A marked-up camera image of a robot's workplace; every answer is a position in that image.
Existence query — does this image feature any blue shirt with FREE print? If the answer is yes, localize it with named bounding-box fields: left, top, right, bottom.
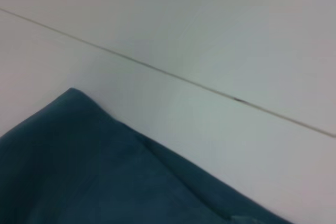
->
left=0, top=87, right=292, bottom=224

